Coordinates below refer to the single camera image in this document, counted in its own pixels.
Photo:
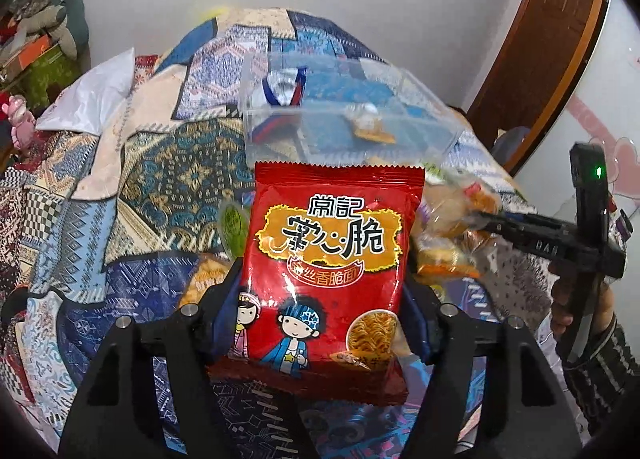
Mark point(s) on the pile of clothes and boxes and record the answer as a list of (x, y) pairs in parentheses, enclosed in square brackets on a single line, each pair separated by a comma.
[(42, 42)]

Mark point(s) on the brown wooden door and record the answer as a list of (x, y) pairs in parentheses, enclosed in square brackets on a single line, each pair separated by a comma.
[(538, 66)]

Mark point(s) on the blue white red snack bag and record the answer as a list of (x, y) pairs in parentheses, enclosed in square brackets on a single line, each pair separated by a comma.
[(271, 101)]

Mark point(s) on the yellow plastic stool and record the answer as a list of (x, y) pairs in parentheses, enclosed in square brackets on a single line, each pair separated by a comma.
[(211, 13)]

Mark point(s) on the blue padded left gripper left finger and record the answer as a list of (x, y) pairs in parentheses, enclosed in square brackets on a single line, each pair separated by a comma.
[(227, 300)]

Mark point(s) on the grey cloth on door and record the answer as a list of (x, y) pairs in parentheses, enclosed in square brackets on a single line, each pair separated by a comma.
[(507, 144)]

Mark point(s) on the patchwork patterned bed quilt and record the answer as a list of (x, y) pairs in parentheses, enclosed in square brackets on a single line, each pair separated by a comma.
[(100, 362)]

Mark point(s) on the green snack packet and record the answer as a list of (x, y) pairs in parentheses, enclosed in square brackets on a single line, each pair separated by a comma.
[(233, 228)]

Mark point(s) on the person's right hand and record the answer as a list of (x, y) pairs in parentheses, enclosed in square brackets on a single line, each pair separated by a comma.
[(562, 293)]

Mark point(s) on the pink toy figure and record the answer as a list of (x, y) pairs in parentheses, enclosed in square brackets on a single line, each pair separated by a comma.
[(22, 122)]

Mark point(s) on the yellow cracker snack bag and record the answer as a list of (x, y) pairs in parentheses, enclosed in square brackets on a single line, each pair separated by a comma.
[(210, 272)]

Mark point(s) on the clear plastic storage box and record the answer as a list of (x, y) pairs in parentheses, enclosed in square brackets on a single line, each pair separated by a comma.
[(318, 109)]

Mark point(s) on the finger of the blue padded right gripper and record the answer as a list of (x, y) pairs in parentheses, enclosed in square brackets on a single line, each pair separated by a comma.
[(501, 224)]

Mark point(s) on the red noodle snack bag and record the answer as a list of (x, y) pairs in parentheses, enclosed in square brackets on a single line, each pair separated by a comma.
[(323, 268)]

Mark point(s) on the white pillow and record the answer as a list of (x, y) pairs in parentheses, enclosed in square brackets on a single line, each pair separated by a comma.
[(87, 104)]

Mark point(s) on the small yellow white snack packet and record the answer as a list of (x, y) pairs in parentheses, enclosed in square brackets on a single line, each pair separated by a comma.
[(367, 123)]

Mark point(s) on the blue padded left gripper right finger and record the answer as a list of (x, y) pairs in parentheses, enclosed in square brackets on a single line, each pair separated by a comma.
[(416, 310)]

